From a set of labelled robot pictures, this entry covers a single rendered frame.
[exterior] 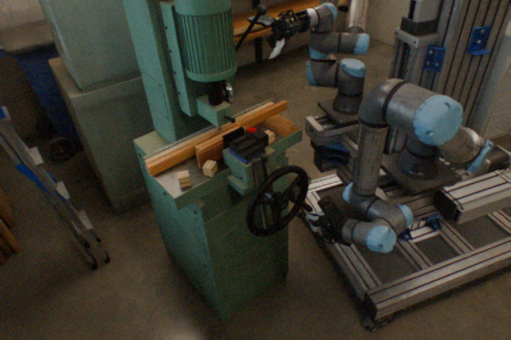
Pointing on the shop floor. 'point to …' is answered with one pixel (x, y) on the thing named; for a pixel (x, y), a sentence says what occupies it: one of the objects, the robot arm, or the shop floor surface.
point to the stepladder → (50, 190)
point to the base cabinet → (223, 249)
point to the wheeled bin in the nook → (42, 84)
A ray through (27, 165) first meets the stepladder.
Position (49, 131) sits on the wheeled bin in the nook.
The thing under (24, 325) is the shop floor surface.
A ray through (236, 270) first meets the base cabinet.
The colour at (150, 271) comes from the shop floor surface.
